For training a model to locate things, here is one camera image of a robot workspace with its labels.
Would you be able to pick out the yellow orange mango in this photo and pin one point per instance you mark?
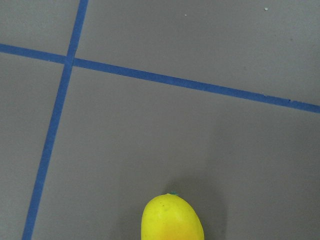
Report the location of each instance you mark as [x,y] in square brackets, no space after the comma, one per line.
[170,217]

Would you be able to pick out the brown paper table mat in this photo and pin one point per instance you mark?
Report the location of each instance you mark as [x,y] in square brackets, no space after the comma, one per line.
[105,104]

